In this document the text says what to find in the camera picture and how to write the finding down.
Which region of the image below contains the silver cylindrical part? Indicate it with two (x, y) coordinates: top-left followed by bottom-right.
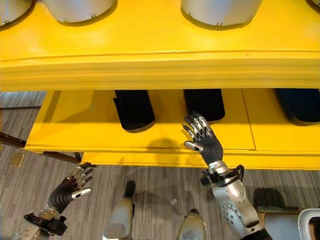
(41, 0), (117, 24)
(180, 0), (262, 27)
(0, 0), (33, 27)

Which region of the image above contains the black sole-shaped part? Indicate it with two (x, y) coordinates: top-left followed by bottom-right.
(112, 89), (156, 131)
(273, 88), (320, 123)
(183, 89), (226, 123)

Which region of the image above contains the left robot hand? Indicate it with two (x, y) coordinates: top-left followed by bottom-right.
(48, 162), (97, 214)

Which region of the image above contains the yellow metal shelf unit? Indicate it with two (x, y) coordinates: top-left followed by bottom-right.
(0, 0), (320, 171)

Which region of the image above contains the silver left robot leg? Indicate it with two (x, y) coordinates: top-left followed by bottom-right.
(101, 180), (136, 240)

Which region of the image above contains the dark metal frame bar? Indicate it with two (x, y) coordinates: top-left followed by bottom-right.
(0, 106), (83, 165)

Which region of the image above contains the silver right robot leg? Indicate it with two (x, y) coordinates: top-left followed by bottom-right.
(176, 209), (208, 240)

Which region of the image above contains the silver robot leg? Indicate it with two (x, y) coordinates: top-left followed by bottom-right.
(176, 209), (208, 240)
(101, 180), (136, 240)

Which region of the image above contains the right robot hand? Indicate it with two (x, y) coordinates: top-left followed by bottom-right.
(182, 111), (224, 168)

